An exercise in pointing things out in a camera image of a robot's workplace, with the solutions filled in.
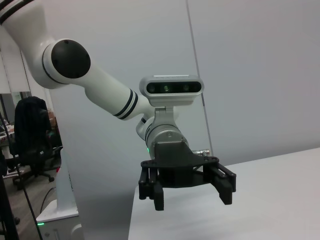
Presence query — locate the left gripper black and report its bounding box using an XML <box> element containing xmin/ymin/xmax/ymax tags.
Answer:
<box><xmin>138</xmin><ymin>140</ymin><xmax>237</xmax><ymax>211</ymax></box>

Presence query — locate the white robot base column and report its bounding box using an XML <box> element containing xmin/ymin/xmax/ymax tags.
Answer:
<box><xmin>36</xmin><ymin>146</ymin><xmax>83</xmax><ymax>240</ymax></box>

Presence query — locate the left gripper silver connector plug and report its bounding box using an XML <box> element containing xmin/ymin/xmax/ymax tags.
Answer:
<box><xmin>191</xmin><ymin>148</ymin><xmax>211</xmax><ymax>156</ymax></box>

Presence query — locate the black office chair with jacket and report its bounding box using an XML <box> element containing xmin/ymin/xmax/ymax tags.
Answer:
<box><xmin>12</xmin><ymin>96</ymin><xmax>63</xmax><ymax>185</ymax></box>

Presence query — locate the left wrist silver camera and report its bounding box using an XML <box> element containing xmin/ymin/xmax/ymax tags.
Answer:
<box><xmin>138</xmin><ymin>74</ymin><xmax>205</xmax><ymax>108</ymax></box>

